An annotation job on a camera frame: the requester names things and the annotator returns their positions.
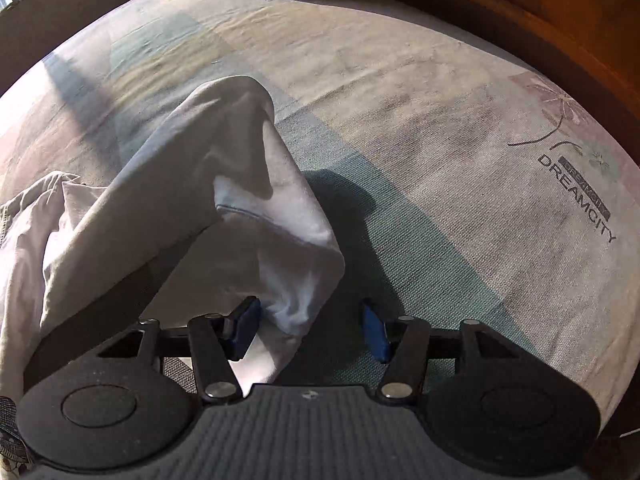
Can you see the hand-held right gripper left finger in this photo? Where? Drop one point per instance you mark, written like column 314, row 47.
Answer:
column 245, row 330

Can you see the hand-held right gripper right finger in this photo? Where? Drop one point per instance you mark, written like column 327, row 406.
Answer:
column 376, row 330

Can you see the white printed t-shirt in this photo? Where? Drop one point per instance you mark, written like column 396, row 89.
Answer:
column 210, row 170

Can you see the pastel patchwork bed sheet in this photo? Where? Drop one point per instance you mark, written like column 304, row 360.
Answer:
column 425, row 125

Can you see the wooden headboard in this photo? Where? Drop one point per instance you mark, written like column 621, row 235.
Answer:
column 525, row 5

